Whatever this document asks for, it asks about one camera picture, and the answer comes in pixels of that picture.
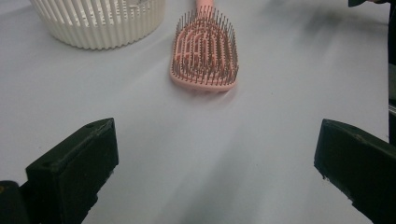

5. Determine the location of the white slatted plastic basket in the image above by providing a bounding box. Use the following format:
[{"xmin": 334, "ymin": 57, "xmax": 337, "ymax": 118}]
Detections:
[{"xmin": 29, "ymin": 0, "xmax": 167, "ymax": 50}]

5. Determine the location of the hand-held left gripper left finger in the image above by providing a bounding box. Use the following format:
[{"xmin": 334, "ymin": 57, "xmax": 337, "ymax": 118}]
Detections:
[{"xmin": 20, "ymin": 118, "xmax": 120, "ymax": 224}]

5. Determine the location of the pink hairbrush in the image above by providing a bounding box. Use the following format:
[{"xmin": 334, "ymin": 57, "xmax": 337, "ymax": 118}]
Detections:
[{"xmin": 169, "ymin": 0, "xmax": 240, "ymax": 93}]

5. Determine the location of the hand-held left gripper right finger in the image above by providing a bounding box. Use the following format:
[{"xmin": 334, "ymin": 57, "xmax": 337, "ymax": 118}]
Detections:
[{"xmin": 313, "ymin": 119, "xmax": 396, "ymax": 224}]

